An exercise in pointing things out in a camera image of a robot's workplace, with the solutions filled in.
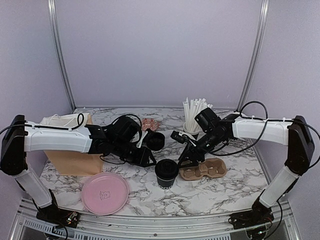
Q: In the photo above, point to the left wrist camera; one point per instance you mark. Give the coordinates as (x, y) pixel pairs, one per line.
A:
(146, 134)

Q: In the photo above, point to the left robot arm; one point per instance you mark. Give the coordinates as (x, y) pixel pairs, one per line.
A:
(120, 138)

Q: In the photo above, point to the right aluminium frame post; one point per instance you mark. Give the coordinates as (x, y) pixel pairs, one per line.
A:
(257, 46)

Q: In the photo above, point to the brown paper bag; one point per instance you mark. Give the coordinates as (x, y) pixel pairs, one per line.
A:
(71, 163)

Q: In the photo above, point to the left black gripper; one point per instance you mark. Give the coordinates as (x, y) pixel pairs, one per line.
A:
(142, 159)

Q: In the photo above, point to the black paper coffee cup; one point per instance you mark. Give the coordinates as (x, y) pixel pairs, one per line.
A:
(165, 183)

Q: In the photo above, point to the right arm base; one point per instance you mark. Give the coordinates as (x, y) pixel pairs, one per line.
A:
(257, 215)

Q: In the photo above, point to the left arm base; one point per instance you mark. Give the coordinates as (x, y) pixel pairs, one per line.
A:
(55, 215)

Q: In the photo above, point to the pink plate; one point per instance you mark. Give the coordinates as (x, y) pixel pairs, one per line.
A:
(105, 193)

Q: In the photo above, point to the bundle of white straws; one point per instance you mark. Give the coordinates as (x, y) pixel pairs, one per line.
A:
(193, 107)

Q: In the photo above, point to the left aluminium frame post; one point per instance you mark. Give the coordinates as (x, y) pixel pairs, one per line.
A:
(53, 18)

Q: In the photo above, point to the black coffee cup lid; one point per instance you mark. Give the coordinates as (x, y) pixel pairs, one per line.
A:
(166, 169)

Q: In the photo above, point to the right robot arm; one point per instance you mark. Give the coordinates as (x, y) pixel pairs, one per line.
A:
(293, 133)

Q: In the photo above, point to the brown cardboard cup carrier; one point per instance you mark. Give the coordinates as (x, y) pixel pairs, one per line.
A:
(211, 168)

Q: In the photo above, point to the black cup holding straws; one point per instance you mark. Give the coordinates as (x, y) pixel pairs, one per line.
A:
(193, 133)

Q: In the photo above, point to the stack of black lids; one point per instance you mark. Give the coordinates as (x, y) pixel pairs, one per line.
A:
(155, 141)

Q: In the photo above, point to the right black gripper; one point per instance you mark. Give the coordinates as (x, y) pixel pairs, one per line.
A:
(192, 153)

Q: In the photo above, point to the stack of paper cups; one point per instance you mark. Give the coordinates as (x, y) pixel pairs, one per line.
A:
(233, 140)

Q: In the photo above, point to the aluminium frame post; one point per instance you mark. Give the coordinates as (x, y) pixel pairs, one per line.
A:
(257, 46)
(53, 18)

